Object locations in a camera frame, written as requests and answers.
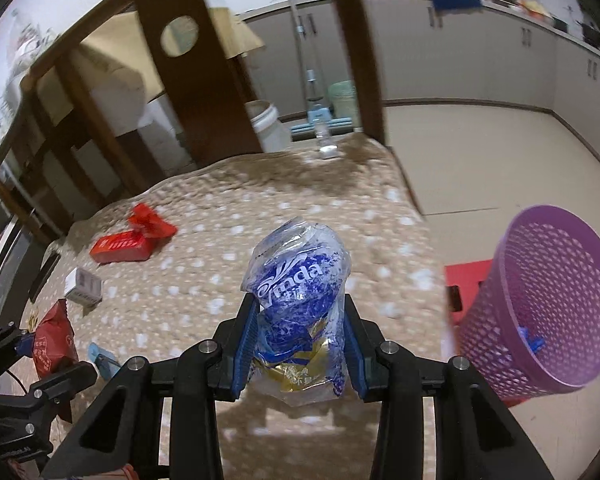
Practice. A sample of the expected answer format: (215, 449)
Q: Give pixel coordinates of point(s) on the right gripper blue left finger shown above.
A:
(243, 341)

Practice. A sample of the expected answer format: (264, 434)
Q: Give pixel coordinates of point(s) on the blue Vinda plastic wrapper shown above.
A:
(298, 274)

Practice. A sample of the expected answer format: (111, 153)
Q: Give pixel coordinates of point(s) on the crumpled red wrapper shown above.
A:
(145, 220)

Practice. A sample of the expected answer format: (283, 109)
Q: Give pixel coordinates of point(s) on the red snack bag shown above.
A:
(53, 348)

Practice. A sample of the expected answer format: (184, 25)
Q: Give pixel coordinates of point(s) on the purple mesh trash basket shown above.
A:
(534, 327)

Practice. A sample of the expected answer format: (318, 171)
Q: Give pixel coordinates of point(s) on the dark wooden chair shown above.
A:
(202, 86)

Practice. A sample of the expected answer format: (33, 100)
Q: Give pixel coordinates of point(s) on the red rectangular carton box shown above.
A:
(128, 246)

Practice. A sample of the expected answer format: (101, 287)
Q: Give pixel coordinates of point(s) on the small white cardboard box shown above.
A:
(83, 288)

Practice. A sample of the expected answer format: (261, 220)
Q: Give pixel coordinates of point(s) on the black phone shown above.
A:
(43, 275)

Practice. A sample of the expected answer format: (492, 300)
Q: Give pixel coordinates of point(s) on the grey kitchen cabinets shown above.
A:
(408, 52)

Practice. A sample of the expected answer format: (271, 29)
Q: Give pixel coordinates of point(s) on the white plastic bucket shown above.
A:
(272, 134)

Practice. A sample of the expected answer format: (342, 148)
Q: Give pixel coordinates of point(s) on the blue flat mop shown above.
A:
(320, 120)

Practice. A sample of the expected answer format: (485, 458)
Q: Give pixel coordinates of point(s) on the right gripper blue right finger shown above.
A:
(354, 347)

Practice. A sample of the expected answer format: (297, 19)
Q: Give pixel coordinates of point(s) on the green translucent bucket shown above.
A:
(342, 95)

